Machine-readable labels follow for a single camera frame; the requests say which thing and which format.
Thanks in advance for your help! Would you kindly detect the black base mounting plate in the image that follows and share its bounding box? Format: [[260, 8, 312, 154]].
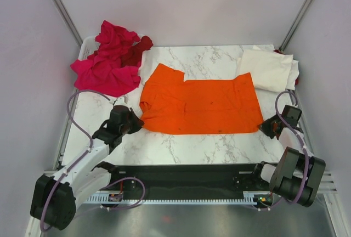
[[110, 163, 269, 200]]

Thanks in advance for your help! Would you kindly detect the orange t shirt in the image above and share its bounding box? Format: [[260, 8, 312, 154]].
[[139, 64, 263, 134]]

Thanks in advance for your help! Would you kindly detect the folded white t shirt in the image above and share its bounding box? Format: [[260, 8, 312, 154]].
[[286, 59, 299, 91]]

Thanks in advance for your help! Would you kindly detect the dark red t shirt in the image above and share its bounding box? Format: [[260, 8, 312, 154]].
[[121, 36, 153, 67]]

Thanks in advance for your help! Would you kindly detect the white slotted cable duct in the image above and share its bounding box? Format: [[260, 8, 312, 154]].
[[84, 191, 270, 205]]

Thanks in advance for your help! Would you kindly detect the right aluminium frame post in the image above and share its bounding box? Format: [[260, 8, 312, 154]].
[[278, 0, 314, 53]]

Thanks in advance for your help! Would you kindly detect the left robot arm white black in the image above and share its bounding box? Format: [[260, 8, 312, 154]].
[[30, 105, 144, 233]]

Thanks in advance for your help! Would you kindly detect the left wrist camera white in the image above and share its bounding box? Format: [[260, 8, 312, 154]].
[[110, 95, 128, 106]]

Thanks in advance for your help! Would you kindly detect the folded cream t shirt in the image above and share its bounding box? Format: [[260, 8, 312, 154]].
[[236, 49, 293, 93]]

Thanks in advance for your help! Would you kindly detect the pink red t shirt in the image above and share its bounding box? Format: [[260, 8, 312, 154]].
[[70, 20, 141, 97]]

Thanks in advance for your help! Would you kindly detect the aluminium frame post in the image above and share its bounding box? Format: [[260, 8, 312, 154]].
[[278, 0, 314, 53], [52, 0, 83, 46]]

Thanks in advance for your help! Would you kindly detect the aluminium cross extrusion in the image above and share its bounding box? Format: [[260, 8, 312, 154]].
[[318, 172, 337, 194]]

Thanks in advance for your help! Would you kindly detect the left aluminium side rail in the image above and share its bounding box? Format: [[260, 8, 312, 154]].
[[52, 88, 78, 171]]

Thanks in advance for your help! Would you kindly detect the white laundry basket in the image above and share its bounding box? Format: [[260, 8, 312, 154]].
[[79, 31, 149, 70]]

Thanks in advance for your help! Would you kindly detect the left aluminium frame post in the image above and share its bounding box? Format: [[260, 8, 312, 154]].
[[52, 0, 83, 46]]

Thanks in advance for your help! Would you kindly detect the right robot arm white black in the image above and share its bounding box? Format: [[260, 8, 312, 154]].
[[251, 105, 326, 207]]

